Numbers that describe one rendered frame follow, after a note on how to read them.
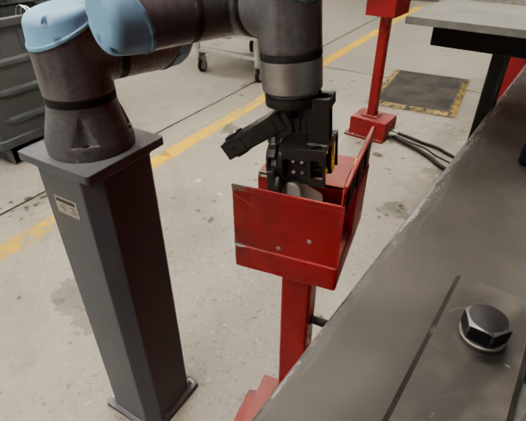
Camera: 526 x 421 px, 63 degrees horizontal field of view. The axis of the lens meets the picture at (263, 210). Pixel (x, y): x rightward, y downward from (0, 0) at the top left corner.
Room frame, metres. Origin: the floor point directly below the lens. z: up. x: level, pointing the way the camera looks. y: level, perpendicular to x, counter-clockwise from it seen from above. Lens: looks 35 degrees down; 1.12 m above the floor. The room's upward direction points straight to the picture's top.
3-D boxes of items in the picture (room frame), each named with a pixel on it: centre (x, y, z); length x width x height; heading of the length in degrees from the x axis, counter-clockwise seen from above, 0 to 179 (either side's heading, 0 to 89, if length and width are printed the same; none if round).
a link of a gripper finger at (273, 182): (0.51, -0.02, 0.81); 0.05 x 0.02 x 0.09; 158
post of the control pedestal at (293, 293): (0.57, -0.07, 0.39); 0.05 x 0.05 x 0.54; 68
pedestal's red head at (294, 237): (0.57, -0.07, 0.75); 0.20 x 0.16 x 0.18; 158
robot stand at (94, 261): (0.71, 0.31, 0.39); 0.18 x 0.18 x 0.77; 59
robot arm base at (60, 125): (0.71, 0.31, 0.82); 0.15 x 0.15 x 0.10
